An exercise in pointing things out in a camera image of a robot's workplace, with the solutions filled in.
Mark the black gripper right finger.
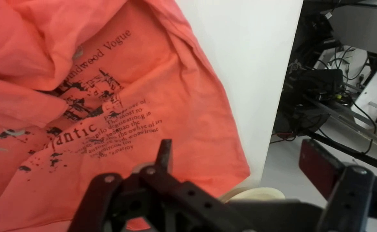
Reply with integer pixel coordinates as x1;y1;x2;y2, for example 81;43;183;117
299;138;377;232

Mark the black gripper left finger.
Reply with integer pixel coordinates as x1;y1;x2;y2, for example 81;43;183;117
68;138;225;232

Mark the coral printed t-shirt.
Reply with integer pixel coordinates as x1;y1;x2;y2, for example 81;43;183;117
0;0;252;232

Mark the cream bowl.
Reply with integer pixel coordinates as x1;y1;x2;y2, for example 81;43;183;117
220;185;287;204

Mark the black metal frame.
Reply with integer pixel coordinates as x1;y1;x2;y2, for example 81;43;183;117
272;0;377;176

